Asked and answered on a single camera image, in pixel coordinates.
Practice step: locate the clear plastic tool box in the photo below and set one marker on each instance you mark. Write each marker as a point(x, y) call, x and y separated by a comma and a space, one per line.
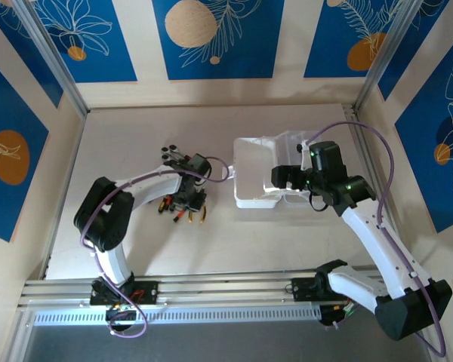
point(254, 169)

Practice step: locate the yellow black needle-nose pliers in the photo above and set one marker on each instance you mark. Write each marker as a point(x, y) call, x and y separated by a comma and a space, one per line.
point(203, 215)

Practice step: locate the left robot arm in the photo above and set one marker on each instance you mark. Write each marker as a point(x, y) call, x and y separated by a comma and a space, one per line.
point(102, 215)

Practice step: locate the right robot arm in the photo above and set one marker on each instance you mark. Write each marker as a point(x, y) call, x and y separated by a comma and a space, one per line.
point(411, 309)

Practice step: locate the small circuit board connector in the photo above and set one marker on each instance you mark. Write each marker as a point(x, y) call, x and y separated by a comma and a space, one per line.
point(121, 315)
point(330, 315)

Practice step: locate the grey metal panel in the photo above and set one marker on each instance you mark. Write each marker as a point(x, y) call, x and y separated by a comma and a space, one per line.
point(226, 345)

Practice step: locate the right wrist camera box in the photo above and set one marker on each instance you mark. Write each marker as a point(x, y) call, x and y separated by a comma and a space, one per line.
point(305, 156)

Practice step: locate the aluminium side rail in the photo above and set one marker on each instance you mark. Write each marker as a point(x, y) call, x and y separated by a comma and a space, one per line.
point(65, 188)
point(350, 113)

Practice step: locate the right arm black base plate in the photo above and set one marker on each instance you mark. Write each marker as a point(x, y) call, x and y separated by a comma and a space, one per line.
point(302, 289)

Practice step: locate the aluminium rail frame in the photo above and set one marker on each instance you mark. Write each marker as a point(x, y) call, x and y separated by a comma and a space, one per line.
point(226, 290)

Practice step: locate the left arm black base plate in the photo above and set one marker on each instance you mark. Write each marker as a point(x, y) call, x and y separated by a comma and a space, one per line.
point(149, 292)

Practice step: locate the aluminium corner post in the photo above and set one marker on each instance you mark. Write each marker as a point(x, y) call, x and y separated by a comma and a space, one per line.
point(54, 56)
point(386, 56)

